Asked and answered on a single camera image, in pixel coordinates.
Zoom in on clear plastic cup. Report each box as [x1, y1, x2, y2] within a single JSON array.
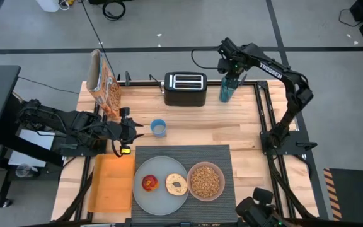
[[14, 163, 39, 178]]

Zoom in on long black floor cable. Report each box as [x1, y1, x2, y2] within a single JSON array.
[[80, 0, 118, 81]]

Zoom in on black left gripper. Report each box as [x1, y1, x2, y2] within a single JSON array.
[[105, 107, 145, 149]]

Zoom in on white waste bin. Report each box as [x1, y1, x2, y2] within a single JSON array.
[[35, 0, 61, 13]]

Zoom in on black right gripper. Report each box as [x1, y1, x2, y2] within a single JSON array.
[[217, 37, 248, 81]]

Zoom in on thin black equipment cable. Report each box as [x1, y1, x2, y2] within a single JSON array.
[[338, 8, 363, 28]]

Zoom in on black toaster cord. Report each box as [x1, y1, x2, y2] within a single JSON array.
[[149, 74, 165, 93]]

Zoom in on grey woven placemat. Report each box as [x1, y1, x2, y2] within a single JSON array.
[[130, 144, 239, 223]]

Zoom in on thin black floor cable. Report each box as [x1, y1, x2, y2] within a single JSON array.
[[17, 76, 80, 95]]

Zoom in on blue cup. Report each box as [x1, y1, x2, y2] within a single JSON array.
[[150, 118, 168, 138]]

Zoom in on black hazard-striped floor mat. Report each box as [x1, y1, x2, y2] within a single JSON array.
[[323, 168, 363, 221]]

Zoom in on grey round plate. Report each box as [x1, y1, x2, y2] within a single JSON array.
[[133, 156, 190, 216]]

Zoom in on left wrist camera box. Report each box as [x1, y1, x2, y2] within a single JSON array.
[[112, 141, 133, 158]]

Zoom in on teal water bottle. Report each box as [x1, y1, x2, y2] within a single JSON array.
[[219, 75, 241, 103]]

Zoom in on coiled black cable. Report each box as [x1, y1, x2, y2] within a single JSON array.
[[101, 0, 127, 21]]

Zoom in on white paper sheet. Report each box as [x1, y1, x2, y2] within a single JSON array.
[[8, 129, 56, 168]]

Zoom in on orange plastic tray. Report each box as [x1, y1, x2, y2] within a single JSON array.
[[88, 153, 135, 213]]

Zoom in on cereal pieces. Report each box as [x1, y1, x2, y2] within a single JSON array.
[[190, 165, 221, 199]]

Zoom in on black camera rig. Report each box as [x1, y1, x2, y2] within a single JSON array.
[[234, 187, 296, 227]]

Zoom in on orange Cheerios cereal box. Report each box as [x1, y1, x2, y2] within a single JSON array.
[[86, 49, 122, 119]]

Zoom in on black two-slot toaster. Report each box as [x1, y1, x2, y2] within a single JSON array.
[[163, 71, 208, 107]]

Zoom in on black aluminium table frame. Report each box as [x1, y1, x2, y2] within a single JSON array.
[[55, 80, 320, 227]]

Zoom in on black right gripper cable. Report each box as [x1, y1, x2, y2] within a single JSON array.
[[190, 46, 224, 70]]

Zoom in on translucent pink bowl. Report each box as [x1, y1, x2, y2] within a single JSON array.
[[187, 161, 226, 202]]

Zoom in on sliced bagel half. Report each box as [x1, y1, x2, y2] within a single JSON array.
[[165, 173, 188, 197]]

